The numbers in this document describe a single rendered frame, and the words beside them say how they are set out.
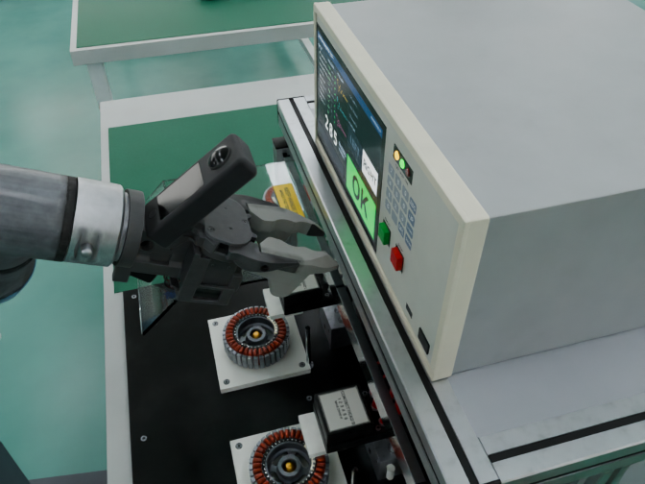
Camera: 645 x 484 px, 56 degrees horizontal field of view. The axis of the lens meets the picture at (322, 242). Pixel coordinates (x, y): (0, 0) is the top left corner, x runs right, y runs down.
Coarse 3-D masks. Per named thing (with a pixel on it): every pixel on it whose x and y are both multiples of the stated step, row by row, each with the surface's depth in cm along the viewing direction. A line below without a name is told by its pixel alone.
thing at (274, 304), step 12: (312, 276) 96; (300, 288) 94; (312, 288) 94; (324, 288) 97; (276, 300) 98; (288, 300) 94; (300, 300) 94; (312, 300) 95; (324, 300) 96; (276, 312) 96; (288, 312) 95; (300, 312) 97
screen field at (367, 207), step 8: (352, 168) 72; (352, 176) 73; (352, 184) 74; (360, 184) 71; (352, 192) 75; (360, 192) 71; (368, 192) 68; (360, 200) 72; (368, 200) 69; (360, 208) 72; (368, 208) 69; (368, 216) 70; (368, 224) 70
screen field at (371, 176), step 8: (352, 136) 70; (352, 144) 71; (360, 144) 68; (352, 152) 71; (360, 152) 68; (360, 160) 69; (368, 160) 66; (368, 168) 66; (368, 176) 67; (376, 176) 64; (376, 184) 64
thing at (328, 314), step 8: (320, 312) 108; (328, 312) 103; (336, 312) 103; (328, 320) 102; (336, 320) 102; (328, 328) 102; (336, 328) 101; (344, 328) 101; (328, 336) 104; (336, 336) 102; (344, 336) 103; (336, 344) 104; (344, 344) 104
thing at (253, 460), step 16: (272, 432) 88; (288, 432) 87; (256, 448) 86; (272, 448) 86; (288, 448) 88; (304, 448) 86; (256, 464) 84; (272, 464) 86; (320, 464) 84; (256, 480) 83; (272, 480) 82; (288, 480) 84; (304, 480) 82; (320, 480) 82
